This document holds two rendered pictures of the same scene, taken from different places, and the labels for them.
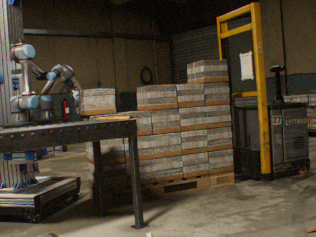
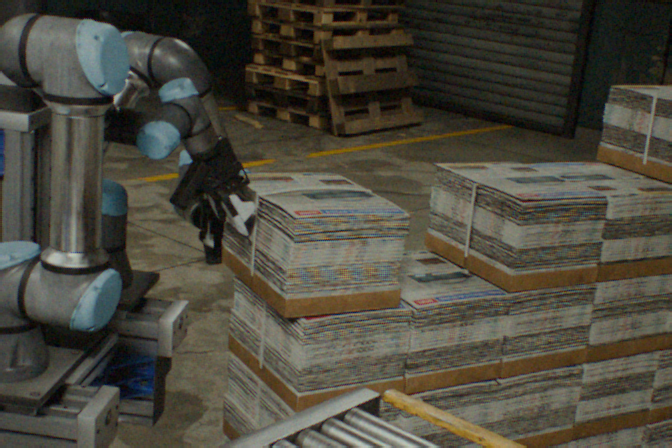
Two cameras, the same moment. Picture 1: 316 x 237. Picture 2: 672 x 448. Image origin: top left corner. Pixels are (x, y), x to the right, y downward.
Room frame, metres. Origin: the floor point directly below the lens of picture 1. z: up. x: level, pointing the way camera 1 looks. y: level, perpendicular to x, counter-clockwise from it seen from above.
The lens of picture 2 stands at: (1.53, 0.90, 1.64)
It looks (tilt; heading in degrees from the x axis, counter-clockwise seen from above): 16 degrees down; 349
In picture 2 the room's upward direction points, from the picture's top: 6 degrees clockwise
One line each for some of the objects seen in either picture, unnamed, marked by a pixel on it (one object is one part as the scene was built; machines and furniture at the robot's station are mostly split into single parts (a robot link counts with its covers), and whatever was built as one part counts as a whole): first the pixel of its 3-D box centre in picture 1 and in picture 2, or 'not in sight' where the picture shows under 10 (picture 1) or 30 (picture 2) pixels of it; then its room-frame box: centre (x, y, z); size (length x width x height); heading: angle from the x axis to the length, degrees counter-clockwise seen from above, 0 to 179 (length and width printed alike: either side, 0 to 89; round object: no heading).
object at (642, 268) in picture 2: (184, 104); (591, 247); (4.13, -0.30, 0.86); 0.38 x 0.29 x 0.04; 21
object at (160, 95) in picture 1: (156, 97); (513, 224); (4.03, -0.02, 0.95); 0.38 x 0.29 x 0.23; 21
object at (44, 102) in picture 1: (47, 102); (99, 210); (3.82, 1.03, 0.98); 0.13 x 0.12 x 0.14; 51
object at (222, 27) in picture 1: (227, 91); not in sight; (4.70, -0.86, 0.97); 0.09 x 0.09 x 1.75; 21
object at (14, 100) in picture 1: (17, 103); (10, 280); (3.34, 1.16, 0.98); 0.13 x 0.12 x 0.14; 65
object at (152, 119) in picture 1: (147, 152); (447, 414); (3.97, 0.11, 0.42); 1.17 x 0.39 x 0.83; 111
